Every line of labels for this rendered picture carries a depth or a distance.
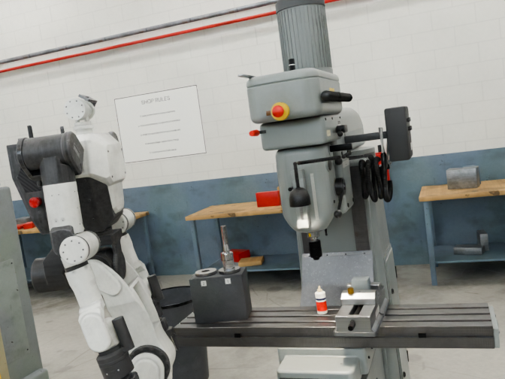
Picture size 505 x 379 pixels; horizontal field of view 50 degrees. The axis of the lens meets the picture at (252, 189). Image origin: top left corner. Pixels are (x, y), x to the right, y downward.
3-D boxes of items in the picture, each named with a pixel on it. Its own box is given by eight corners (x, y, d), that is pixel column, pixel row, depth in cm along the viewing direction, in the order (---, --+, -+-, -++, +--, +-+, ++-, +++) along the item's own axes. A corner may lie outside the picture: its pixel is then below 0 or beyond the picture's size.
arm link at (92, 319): (91, 356, 149) (73, 311, 149) (101, 345, 158) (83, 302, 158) (113, 348, 149) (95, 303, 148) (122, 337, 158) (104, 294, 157)
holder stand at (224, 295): (248, 319, 219) (241, 271, 217) (195, 323, 223) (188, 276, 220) (252, 309, 231) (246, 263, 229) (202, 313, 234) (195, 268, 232)
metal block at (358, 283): (369, 295, 202) (367, 280, 201) (352, 295, 204) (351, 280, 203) (371, 291, 207) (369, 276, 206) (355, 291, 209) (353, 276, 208)
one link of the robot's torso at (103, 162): (13, 250, 160) (-9, 129, 156) (56, 230, 194) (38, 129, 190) (113, 238, 159) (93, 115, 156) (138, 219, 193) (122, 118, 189)
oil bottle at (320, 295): (326, 314, 213) (322, 286, 212) (316, 314, 214) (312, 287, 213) (328, 310, 217) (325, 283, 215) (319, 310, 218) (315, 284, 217)
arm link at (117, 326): (95, 372, 151) (80, 335, 150) (106, 358, 162) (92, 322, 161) (133, 359, 150) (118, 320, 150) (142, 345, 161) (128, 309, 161)
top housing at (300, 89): (320, 114, 179) (314, 65, 177) (246, 125, 188) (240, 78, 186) (345, 113, 223) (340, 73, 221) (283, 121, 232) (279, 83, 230)
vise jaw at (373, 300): (375, 304, 195) (374, 294, 195) (341, 304, 200) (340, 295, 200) (378, 299, 201) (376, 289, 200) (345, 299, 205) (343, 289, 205)
